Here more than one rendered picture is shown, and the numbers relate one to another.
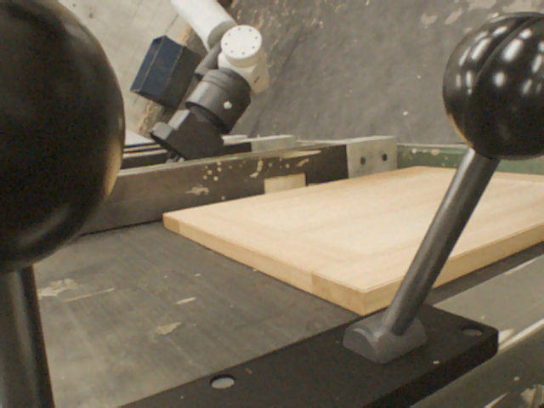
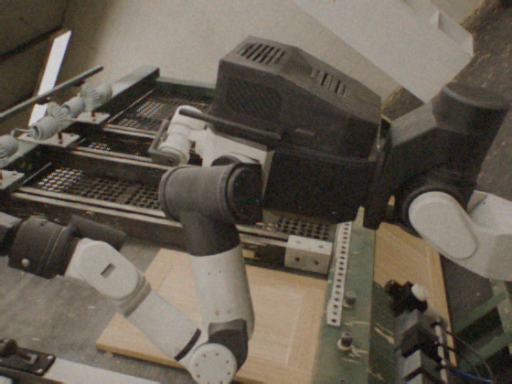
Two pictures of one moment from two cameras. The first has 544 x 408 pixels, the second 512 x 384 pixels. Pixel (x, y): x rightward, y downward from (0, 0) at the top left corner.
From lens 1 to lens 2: 1.13 m
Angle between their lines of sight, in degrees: 45
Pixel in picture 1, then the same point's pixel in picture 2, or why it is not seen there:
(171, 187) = (178, 234)
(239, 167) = not seen: hidden behind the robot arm
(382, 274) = (111, 341)
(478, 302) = (68, 367)
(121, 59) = not seen: outside the picture
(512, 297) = (73, 372)
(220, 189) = not seen: hidden behind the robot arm
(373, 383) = (16, 364)
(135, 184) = (162, 228)
